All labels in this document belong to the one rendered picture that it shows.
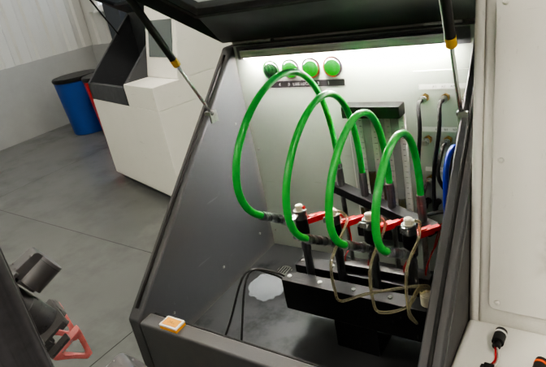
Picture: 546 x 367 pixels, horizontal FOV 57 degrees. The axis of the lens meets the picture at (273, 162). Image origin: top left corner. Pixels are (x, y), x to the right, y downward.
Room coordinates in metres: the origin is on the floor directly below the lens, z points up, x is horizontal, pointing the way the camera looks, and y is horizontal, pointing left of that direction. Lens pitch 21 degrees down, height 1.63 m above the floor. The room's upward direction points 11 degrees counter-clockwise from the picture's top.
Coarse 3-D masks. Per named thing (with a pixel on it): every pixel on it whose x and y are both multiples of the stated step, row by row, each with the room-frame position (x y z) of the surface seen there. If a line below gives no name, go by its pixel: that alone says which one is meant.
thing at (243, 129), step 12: (288, 72) 0.99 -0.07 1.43; (300, 72) 1.03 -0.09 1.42; (264, 84) 0.93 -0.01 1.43; (312, 84) 1.07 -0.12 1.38; (252, 108) 0.89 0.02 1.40; (324, 108) 1.10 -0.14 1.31; (240, 132) 0.86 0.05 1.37; (240, 144) 0.84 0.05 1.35; (240, 156) 0.84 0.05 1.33; (240, 192) 0.82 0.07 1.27; (240, 204) 0.82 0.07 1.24
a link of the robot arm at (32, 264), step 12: (24, 252) 0.85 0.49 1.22; (36, 252) 0.83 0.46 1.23; (12, 264) 0.83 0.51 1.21; (24, 264) 0.82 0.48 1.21; (36, 264) 0.83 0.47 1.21; (48, 264) 0.83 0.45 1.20; (24, 276) 0.81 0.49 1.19; (36, 276) 0.81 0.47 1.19; (48, 276) 0.82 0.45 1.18; (36, 288) 0.81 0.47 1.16
